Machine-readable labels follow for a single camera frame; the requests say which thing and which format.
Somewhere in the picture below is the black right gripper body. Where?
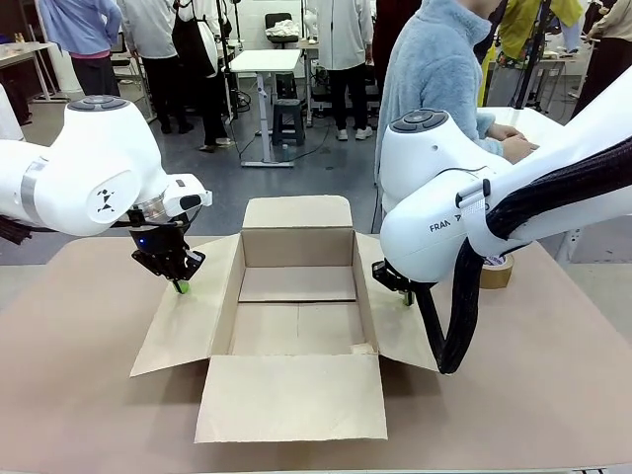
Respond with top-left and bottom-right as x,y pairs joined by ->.
371,259 -> 422,296

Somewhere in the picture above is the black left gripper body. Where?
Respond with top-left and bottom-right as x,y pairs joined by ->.
128,209 -> 206,284

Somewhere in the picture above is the large cardboard box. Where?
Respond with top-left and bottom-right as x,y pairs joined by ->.
128,195 -> 440,431

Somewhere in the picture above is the person's right forearm blue sleeve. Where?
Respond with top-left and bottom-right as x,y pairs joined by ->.
474,112 -> 506,160

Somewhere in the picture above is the person's right hand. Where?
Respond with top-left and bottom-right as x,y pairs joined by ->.
503,136 -> 541,165

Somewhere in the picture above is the person's left hand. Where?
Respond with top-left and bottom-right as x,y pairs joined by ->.
492,123 -> 525,143

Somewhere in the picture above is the brown packing tape roll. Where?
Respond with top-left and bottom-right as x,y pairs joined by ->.
479,254 -> 516,290

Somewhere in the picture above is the black light stand pole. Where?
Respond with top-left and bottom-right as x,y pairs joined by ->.
218,0 -> 240,122

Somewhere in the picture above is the bystander with black apron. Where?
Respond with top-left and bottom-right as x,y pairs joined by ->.
119,0 -> 234,153

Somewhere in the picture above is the white standing desk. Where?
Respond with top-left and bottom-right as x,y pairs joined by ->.
228,47 -> 303,169

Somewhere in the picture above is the white side table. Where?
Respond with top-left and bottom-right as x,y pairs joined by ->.
475,105 -> 587,154

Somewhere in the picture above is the person in blue fleece jacket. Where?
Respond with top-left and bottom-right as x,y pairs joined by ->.
377,0 -> 505,233

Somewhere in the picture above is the bystander in blue shirt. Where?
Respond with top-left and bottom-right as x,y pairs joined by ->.
38,0 -> 123,99

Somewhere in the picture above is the grey work table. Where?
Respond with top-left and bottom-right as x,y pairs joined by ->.
0,40 -> 63,118

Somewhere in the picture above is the bystander in white coat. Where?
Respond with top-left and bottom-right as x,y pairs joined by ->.
315,0 -> 377,143

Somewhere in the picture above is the black office chair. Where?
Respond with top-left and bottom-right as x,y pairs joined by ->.
263,12 -> 301,49

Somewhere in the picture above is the bystander in yellow green jacket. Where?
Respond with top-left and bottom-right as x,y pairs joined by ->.
481,0 -> 585,109

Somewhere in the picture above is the bystander in beige top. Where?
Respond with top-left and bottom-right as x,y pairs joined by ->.
572,0 -> 632,120

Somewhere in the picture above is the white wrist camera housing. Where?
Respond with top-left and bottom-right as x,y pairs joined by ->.
164,173 -> 214,219

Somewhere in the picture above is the white strap with black clip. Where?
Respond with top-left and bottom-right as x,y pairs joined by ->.
455,178 -> 494,221

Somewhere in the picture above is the black sleeved left arm cable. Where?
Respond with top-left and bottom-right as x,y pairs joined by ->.
0,213 -> 32,244

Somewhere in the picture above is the black sleeved arm cable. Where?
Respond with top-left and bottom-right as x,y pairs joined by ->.
0,213 -> 32,244
422,133 -> 632,376

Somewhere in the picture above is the black sleeved right arm cable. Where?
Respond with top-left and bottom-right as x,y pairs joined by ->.
422,133 -> 632,376

